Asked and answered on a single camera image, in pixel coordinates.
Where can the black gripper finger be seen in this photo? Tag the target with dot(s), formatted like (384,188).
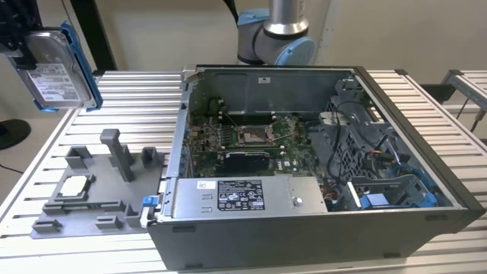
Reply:
(28,58)

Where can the hard disk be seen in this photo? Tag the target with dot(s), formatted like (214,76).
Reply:
(56,82)

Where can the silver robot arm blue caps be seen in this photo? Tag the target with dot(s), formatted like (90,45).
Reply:
(279,31)

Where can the grey metal disk bay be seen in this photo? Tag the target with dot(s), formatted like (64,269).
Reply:
(354,160)

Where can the small blue disk carrier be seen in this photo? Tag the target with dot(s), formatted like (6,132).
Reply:
(374,200)

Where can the black round monitor foot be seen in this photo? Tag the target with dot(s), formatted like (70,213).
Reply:
(14,134)

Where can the silver CPU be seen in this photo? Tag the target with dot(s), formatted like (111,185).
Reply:
(75,187)

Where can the grey parts rack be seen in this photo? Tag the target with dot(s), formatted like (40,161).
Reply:
(107,199)

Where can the blue case latch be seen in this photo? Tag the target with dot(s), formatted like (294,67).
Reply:
(150,201)

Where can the CPU socket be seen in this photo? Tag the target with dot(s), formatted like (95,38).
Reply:
(255,137)

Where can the installed green RAM stick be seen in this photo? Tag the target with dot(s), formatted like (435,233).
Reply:
(251,147)

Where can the black graphics card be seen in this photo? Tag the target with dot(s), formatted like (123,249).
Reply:
(246,164)

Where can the green motherboard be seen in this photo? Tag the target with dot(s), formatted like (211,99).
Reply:
(296,160)

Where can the silver power supply unit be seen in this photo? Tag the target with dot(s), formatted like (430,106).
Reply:
(304,189)

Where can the black open PC case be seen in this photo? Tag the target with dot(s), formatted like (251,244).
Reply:
(266,242)

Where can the slatted metal side table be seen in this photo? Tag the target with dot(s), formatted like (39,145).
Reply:
(470,82)

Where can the black upright post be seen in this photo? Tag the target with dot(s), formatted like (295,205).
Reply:
(95,34)

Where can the black table bracket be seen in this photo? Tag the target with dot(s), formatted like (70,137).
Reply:
(438,92)

